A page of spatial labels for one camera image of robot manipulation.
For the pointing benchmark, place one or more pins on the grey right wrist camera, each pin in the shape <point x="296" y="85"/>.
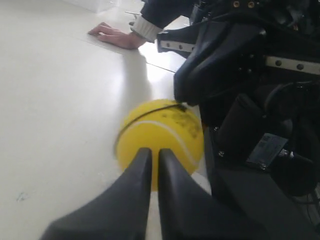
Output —
<point x="270" y="132"/>

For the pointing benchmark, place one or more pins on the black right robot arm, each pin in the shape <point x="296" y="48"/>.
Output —
<point x="252" y="193"/>

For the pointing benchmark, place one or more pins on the yellow tennis ball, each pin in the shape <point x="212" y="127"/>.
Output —
<point x="161" y="124"/>

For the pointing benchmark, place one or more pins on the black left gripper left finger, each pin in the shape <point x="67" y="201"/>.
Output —
<point x="119" y="213"/>

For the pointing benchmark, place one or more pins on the person's bare hand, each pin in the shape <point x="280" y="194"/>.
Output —
<point x="107" y="34"/>

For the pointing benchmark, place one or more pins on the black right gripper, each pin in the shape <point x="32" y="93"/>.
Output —
<point x="238" y="46"/>

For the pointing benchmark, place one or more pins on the dark sleeved forearm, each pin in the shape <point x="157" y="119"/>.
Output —
<point x="155" y="15"/>

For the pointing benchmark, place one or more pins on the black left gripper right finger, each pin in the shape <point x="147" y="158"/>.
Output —
<point x="188" y="212"/>

